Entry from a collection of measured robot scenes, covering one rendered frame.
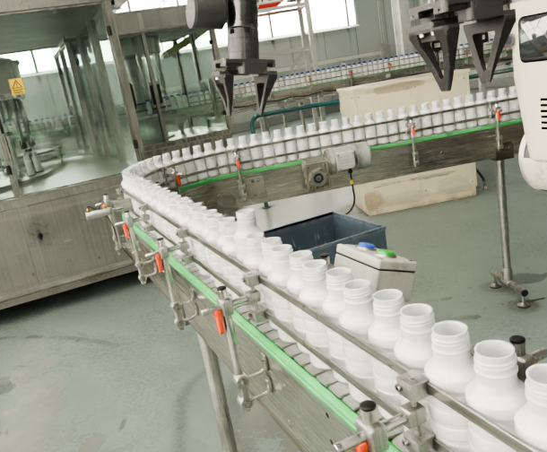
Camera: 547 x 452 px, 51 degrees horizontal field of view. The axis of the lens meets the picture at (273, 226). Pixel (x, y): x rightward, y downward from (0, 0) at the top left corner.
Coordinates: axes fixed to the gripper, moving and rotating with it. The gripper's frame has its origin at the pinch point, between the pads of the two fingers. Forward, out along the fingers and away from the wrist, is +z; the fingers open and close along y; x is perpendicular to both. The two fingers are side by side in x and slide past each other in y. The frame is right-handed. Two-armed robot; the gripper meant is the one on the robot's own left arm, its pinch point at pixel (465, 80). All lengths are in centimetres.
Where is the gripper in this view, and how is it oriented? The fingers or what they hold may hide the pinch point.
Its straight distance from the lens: 74.7
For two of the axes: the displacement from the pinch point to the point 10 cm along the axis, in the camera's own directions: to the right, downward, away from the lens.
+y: 9.0, -2.5, 3.7
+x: -4.1, -1.6, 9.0
